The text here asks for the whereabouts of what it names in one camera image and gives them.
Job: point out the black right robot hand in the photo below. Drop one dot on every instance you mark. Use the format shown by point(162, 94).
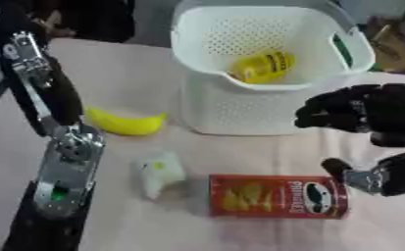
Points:
point(377, 108)

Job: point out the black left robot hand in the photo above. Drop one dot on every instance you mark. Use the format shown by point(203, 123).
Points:
point(62, 98)

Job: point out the brown cardboard box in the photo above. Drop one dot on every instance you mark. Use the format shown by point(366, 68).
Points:
point(391, 45)

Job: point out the yellow toy banana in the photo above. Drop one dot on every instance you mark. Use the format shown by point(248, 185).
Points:
point(128, 124)

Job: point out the yellow mustard bottle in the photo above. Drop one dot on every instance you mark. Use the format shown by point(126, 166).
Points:
point(262, 67)

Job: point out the small white toy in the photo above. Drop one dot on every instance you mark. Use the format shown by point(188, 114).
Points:
point(159, 175)

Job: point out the white perforated plastic basket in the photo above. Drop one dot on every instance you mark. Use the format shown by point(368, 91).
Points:
point(251, 111)

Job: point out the red chips can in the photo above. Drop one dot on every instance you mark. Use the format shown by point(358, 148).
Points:
point(274, 196)

